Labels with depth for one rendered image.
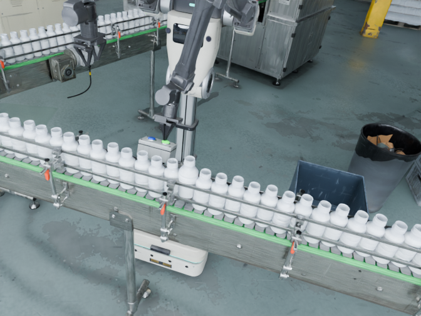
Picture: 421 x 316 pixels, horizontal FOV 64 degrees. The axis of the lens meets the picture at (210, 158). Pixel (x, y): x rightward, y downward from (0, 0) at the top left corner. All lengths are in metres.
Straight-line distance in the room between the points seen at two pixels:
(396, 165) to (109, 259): 2.13
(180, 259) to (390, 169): 1.67
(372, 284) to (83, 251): 1.75
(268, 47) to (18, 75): 3.26
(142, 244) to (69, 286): 0.49
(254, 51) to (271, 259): 3.89
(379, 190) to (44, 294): 2.45
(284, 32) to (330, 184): 3.15
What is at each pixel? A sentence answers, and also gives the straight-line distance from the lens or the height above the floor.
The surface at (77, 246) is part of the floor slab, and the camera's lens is 2.46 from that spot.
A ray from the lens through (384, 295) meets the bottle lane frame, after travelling 1.40.
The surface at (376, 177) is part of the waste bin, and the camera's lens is 2.86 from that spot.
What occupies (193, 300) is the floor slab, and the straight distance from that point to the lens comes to 2.19.
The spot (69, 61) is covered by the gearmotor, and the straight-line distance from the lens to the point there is 2.47.
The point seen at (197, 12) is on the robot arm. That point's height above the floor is 1.63.
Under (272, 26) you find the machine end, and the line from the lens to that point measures 4.71.
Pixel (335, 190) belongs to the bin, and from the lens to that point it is 1.80.
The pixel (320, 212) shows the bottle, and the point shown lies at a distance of 1.16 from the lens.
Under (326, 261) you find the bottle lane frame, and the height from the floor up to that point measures 0.96.
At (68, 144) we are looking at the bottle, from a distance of 1.34.
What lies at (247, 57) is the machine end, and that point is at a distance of 4.96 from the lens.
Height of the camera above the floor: 1.88
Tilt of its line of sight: 36 degrees down
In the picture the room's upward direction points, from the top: 8 degrees clockwise
